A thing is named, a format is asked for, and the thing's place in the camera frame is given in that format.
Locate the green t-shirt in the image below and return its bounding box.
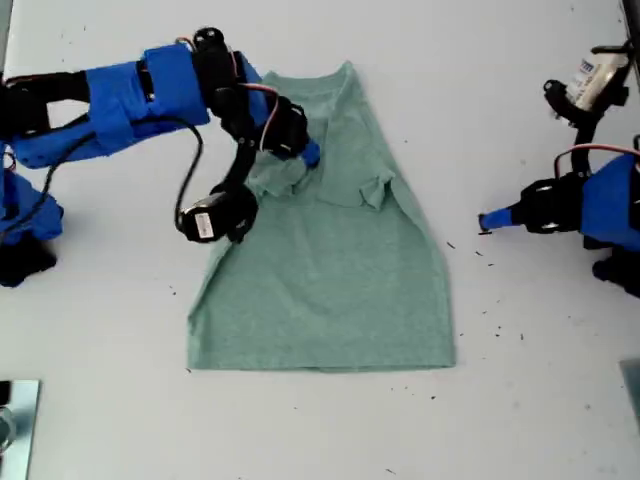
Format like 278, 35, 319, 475
185, 60, 457, 374

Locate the red white gripper wire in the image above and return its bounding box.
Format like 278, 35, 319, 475
227, 49, 281, 151
554, 143, 640, 175

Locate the black camera stalk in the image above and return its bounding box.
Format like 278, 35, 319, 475
569, 107, 609, 176
222, 114, 262, 201

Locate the black camera cable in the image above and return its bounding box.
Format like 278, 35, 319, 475
591, 42, 634, 57
0, 122, 205, 236

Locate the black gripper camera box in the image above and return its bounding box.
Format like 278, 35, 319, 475
175, 183, 260, 246
542, 49, 632, 121

